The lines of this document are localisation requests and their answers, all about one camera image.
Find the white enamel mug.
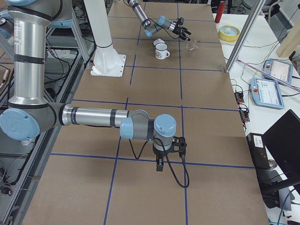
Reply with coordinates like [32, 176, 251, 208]
[155, 43, 170, 60]

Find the black monitor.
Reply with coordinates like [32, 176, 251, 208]
[262, 109, 300, 174]

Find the black computer box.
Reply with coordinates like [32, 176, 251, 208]
[247, 133, 271, 170]

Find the grabber reach stick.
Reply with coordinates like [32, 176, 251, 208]
[236, 59, 300, 92]

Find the clear glass funnel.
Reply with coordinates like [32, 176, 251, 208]
[185, 39, 199, 51]

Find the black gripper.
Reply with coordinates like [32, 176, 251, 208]
[152, 144, 171, 172]
[172, 22, 191, 41]

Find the teach pendant tablet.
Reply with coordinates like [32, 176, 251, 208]
[250, 78, 285, 109]
[263, 59, 293, 84]

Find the yellow rimmed bowl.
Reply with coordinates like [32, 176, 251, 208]
[218, 25, 240, 42]

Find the red cylinder tube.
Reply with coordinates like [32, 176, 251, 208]
[215, 0, 226, 23]

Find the far teach pendant tablet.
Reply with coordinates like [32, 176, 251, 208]
[263, 59, 293, 84]

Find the wooden beam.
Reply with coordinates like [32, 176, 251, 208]
[276, 21, 300, 58]

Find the near teach pendant tablet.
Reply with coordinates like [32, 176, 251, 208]
[250, 78, 285, 109]

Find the aluminium frame post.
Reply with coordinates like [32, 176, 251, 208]
[225, 0, 266, 73]

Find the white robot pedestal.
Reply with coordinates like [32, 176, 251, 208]
[84, 0, 126, 77]

